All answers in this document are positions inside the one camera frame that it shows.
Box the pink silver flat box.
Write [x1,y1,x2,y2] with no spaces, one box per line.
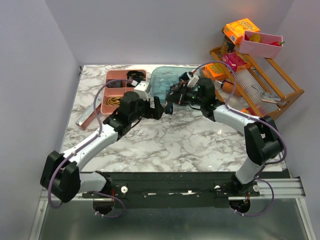
[75,96,102,130]

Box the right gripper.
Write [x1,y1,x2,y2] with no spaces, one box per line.
[165,83,205,107]

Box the purple cable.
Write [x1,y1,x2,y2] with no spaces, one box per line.
[47,79,137,219]
[192,61,288,217]

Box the orange bottle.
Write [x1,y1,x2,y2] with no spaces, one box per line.
[215,80,242,97]

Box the orange snack box lower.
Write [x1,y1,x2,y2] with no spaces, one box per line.
[241,107,257,116]

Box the rolled dark floral tie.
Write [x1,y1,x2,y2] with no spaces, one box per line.
[106,79,123,88]

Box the brown snack can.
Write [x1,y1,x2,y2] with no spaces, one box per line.
[220,34,235,56]

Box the pink rectangular bin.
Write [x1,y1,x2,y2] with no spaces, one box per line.
[239,31,284,59]

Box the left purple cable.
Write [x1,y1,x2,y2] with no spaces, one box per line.
[47,79,137,219]

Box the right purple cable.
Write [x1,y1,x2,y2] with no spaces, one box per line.
[192,61,288,217]

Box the orange snack box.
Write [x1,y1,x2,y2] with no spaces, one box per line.
[202,63,228,81]
[241,107,257,116]
[223,18,260,44]

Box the wooden dish rack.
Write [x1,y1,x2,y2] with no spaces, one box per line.
[210,47,304,120]

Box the orange snack box middle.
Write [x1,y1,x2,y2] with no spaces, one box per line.
[202,63,228,81]

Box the rolled gold tie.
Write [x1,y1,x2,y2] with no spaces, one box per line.
[106,96,122,106]

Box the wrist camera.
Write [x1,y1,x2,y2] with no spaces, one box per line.
[133,81,151,101]
[187,71,199,89]

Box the floral patterned necktie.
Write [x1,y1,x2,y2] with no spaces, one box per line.
[165,71,192,106]

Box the yellow toy fruit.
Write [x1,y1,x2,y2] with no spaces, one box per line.
[249,34,262,43]

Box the blue transparent plastic tray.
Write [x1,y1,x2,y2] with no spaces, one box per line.
[150,66,202,109]

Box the pink snack box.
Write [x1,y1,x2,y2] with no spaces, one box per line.
[222,51,252,73]

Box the red toy pepper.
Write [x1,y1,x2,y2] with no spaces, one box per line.
[270,41,285,47]

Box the pink compartment organizer tray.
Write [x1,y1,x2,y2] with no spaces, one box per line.
[100,69,147,116]

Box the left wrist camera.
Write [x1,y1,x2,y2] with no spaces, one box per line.
[133,81,151,101]

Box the orange snack box top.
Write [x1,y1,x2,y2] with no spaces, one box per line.
[223,18,260,44]

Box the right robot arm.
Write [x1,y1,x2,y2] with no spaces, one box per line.
[165,78,287,196]

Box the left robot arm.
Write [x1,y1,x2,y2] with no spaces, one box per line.
[40,91,173,203]

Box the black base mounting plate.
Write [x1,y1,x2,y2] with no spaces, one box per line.
[79,171,262,210]

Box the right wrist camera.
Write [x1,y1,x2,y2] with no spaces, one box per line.
[187,71,199,89]

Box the rolled black tie top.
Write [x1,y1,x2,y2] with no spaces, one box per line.
[126,70,146,81]

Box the aluminium rail frame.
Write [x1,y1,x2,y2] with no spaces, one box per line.
[30,178,316,240]

